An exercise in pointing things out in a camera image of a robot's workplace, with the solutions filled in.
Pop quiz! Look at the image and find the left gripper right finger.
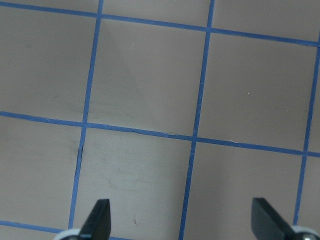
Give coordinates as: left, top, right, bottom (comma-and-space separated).
251, 197, 320, 240

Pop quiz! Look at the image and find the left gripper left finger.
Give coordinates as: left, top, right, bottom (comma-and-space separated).
56, 198, 112, 240

